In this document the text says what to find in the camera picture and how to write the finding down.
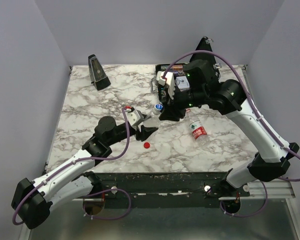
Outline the clear unlabelled plastic bottle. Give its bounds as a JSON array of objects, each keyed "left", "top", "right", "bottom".
[{"left": 143, "top": 104, "right": 161, "bottom": 128}]

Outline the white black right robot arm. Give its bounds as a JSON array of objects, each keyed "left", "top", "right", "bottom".
[{"left": 156, "top": 59, "right": 300, "bottom": 196}]

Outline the black poker chip case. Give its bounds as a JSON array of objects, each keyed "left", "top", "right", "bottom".
[{"left": 150, "top": 36, "right": 221, "bottom": 101}]

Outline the red bottle cap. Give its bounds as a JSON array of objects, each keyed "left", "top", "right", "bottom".
[{"left": 143, "top": 142, "right": 151, "bottom": 149}]

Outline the black metronome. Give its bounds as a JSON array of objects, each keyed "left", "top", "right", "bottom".
[{"left": 88, "top": 54, "right": 111, "bottom": 91}]

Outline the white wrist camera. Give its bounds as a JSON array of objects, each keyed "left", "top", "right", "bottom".
[
  {"left": 126, "top": 107, "right": 145, "bottom": 130},
  {"left": 156, "top": 71, "right": 176, "bottom": 100}
]

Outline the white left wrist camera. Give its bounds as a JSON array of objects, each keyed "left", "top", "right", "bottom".
[{"left": 126, "top": 107, "right": 145, "bottom": 130}]

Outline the red label water bottle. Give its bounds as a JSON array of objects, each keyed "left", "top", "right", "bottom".
[{"left": 185, "top": 108, "right": 209, "bottom": 146}]

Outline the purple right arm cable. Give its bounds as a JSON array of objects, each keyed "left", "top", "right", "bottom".
[{"left": 162, "top": 50, "right": 300, "bottom": 218}]

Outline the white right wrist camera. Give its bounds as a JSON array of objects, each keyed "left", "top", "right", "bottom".
[{"left": 156, "top": 71, "right": 176, "bottom": 100}]

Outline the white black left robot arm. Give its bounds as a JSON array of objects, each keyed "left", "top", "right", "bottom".
[{"left": 11, "top": 107, "right": 158, "bottom": 229}]

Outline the white blue Pocari cap spare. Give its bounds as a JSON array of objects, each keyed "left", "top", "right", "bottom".
[{"left": 154, "top": 103, "right": 163, "bottom": 111}]

